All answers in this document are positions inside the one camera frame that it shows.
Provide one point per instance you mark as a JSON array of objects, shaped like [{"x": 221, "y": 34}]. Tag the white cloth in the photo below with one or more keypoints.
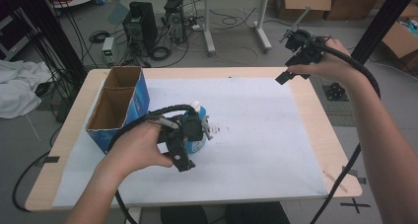
[{"x": 19, "y": 86}]

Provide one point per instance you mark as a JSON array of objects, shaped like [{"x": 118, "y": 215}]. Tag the blue cardboard box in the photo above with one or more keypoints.
[{"x": 115, "y": 109}]

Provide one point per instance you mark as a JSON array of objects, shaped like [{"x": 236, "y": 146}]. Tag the black device on floor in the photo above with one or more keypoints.
[{"x": 335, "y": 91}]

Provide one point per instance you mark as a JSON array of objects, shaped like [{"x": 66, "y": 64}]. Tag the black tape strip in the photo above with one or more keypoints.
[
  {"x": 52, "y": 159},
  {"x": 356, "y": 176}
]

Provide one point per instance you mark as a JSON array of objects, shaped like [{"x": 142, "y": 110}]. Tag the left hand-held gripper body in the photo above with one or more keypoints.
[{"x": 192, "y": 128}]

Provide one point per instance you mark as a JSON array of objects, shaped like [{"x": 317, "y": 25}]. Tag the small white power supply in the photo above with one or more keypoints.
[{"x": 108, "y": 49}]

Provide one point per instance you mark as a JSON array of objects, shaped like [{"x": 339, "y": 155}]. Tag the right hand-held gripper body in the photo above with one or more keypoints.
[{"x": 304, "y": 48}]

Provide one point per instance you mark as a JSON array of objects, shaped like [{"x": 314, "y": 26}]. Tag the black metal stand post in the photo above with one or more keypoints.
[{"x": 378, "y": 23}]

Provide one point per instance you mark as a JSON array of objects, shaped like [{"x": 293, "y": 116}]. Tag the black computer tower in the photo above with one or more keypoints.
[{"x": 140, "y": 26}]

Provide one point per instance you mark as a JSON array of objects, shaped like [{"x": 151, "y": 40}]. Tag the person's left hand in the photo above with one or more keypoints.
[{"x": 138, "y": 150}]

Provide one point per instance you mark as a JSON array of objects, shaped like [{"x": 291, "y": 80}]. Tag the brown cardboard box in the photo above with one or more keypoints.
[{"x": 305, "y": 2}]

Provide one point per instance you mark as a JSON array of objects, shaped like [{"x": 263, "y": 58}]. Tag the blue bottle with white cap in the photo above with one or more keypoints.
[{"x": 197, "y": 146}]

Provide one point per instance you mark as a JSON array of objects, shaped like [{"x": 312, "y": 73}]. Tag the open cardboard box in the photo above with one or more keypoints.
[{"x": 401, "y": 36}]

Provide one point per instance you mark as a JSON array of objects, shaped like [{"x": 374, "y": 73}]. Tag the grey open computer tower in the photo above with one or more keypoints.
[{"x": 174, "y": 18}]

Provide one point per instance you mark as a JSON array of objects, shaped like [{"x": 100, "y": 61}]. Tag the person's right hand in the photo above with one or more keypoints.
[{"x": 328, "y": 64}]

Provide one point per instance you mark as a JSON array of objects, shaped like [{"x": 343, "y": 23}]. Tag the white paper sheet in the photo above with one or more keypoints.
[{"x": 249, "y": 151}]

